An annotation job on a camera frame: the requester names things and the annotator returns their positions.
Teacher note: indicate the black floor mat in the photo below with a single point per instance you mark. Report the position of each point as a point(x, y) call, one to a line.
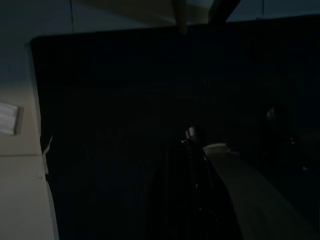
point(125, 87)

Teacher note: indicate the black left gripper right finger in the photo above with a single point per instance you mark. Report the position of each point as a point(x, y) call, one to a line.
point(200, 190)

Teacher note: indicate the white paper piece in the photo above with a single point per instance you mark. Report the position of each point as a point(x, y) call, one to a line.
point(7, 120)

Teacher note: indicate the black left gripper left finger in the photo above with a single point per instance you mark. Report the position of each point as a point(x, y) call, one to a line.
point(162, 195)

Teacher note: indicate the small white torn scrap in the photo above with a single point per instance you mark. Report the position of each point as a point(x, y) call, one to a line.
point(46, 155)

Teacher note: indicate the light wooden table leg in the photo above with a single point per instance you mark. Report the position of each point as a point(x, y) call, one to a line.
point(180, 17)

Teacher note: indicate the silver robot left leg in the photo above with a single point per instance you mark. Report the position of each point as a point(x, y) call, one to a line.
point(252, 195)

